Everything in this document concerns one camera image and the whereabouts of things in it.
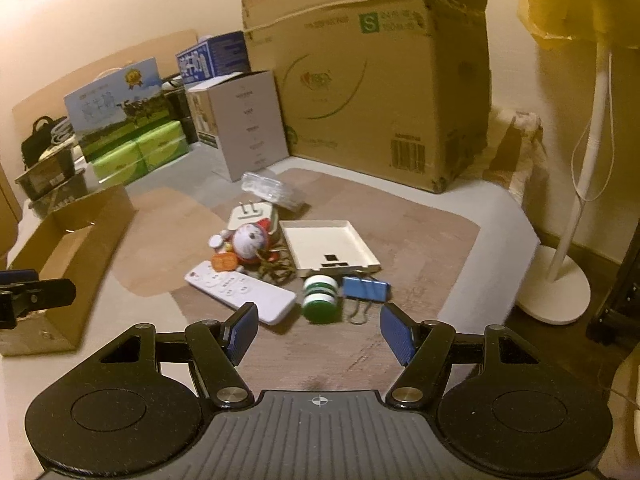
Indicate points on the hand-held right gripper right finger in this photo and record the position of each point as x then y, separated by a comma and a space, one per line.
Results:
397, 332

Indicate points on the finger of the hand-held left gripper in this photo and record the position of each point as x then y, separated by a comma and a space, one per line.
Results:
45, 292

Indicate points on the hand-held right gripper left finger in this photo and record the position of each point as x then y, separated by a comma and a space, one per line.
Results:
242, 332

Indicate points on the white remote control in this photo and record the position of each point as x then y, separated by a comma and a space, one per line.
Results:
235, 287

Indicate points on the blue binder clip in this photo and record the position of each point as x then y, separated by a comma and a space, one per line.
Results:
365, 289

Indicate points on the tortoiseshell hair claw clip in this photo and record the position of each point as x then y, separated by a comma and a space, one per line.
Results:
277, 265

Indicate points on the green white round spool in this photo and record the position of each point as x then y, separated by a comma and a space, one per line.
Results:
320, 307

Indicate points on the white cat toy figure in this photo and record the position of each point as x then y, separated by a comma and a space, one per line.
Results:
250, 242

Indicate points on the white shallow tray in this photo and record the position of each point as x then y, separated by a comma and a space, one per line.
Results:
325, 245

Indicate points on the orange tag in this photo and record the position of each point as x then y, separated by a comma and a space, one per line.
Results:
223, 262

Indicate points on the dark printed box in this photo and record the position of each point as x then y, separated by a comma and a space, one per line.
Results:
42, 175
65, 197

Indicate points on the white square box with lid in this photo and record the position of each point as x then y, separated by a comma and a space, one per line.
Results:
250, 215

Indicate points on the clear plastic package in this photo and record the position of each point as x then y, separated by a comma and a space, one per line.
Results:
272, 190

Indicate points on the green tissue pack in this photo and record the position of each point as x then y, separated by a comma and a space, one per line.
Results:
117, 165
162, 147

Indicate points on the black bag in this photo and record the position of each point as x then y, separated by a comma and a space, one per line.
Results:
37, 135

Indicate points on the cow picture carton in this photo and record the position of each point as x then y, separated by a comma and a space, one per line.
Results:
115, 105

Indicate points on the white product box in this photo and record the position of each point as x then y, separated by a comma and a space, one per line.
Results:
250, 125

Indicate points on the patterned bed sheet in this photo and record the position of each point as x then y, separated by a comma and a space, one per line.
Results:
520, 160

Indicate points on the black metal rack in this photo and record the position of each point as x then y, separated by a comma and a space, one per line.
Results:
615, 310

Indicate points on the large brown cardboard box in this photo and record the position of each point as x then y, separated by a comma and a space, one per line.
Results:
350, 85

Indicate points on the blue milk carton box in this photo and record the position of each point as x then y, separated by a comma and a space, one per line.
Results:
215, 55

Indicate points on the yellow plastic cover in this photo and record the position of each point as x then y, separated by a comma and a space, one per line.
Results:
565, 0

